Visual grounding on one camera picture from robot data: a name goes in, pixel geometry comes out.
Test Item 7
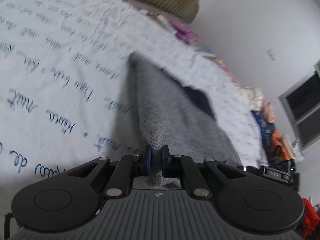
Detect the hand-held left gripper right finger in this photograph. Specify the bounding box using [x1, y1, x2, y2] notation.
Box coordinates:
[162, 144, 247, 197]

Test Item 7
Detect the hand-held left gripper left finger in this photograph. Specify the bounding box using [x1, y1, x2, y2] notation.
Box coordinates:
[64, 145, 153, 197]

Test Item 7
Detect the grey and navy sweater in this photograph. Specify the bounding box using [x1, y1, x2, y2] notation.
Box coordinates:
[119, 52, 242, 190]

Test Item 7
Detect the pile of mixed clothes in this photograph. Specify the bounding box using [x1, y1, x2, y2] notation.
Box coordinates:
[240, 86, 305, 166]

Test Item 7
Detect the red cloth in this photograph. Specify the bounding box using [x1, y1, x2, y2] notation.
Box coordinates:
[296, 197, 320, 239]

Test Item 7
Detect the dark framed window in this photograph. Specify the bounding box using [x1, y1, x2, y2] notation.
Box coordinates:
[278, 70, 320, 151]

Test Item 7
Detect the pink cloth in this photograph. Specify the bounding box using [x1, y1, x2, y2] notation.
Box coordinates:
[169, 20, 198, 43]

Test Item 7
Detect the white script-printed bed sheet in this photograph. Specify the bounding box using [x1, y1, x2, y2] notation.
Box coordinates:
[0, 0, 270, 193]

